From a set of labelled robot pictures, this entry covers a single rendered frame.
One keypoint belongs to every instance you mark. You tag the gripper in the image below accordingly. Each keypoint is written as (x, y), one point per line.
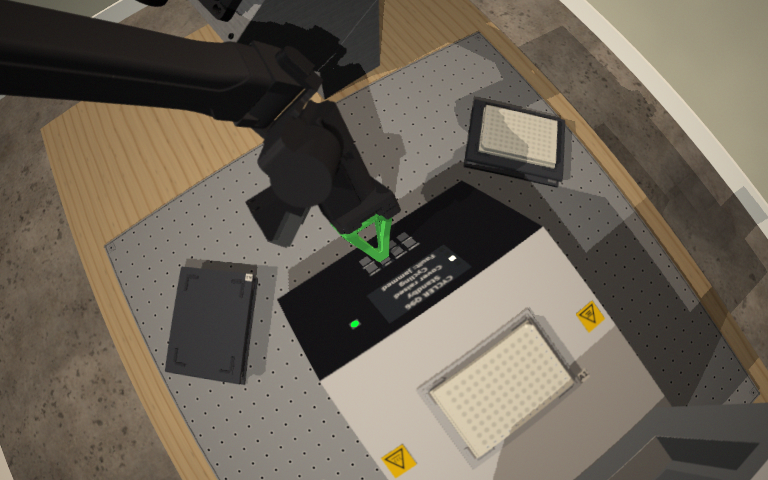
(378, 204)

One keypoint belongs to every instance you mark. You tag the cream well plate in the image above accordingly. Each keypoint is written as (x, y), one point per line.
(518, 136)

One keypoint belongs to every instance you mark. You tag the white well pcr plate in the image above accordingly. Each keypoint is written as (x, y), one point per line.
(502, 389)

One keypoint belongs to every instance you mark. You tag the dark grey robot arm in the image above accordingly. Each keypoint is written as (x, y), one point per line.
(46, 53)

